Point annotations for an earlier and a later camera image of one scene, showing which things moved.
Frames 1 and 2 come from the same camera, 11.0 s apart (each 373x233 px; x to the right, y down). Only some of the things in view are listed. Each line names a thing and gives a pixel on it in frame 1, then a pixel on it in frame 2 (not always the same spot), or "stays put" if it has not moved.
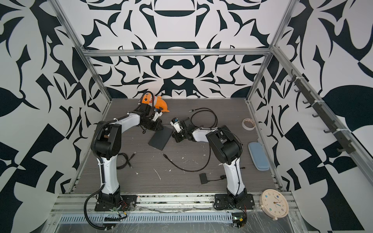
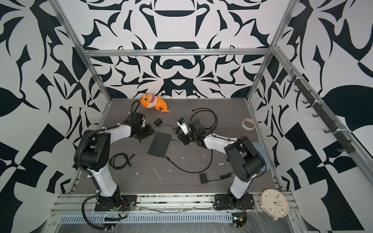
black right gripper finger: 176,135 → 185,139
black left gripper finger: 147,125 → 141,136
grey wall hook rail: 346,145 stays put
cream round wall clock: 274,203 stays put
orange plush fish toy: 157,102 stays put
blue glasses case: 259,156 stays put
